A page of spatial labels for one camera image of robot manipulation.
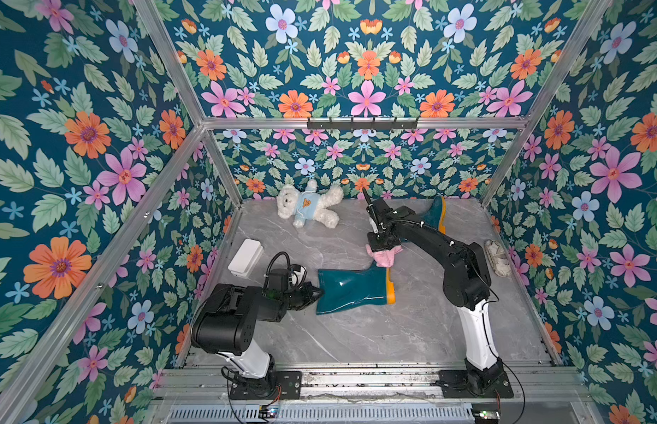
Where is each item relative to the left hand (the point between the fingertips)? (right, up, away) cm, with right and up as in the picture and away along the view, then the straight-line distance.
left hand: (326, 290), depth 91 cm
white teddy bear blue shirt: (-9, +32, +17) cm, 37 cm away
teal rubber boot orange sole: (+6, 0, +1) cm, 7 cm away
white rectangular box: (-30, +11, +5) cm, 32 cm away
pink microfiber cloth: (+20, +11, -1) cm, 23 cm away
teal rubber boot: (+43, +26, +17) cm, 53 cm away
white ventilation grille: (+36, -28, -21) cm, 50 cm away
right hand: (+21, +17, +6) cm, 27 cm away
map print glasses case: (+65, +10, +7) cm, 66 cm away
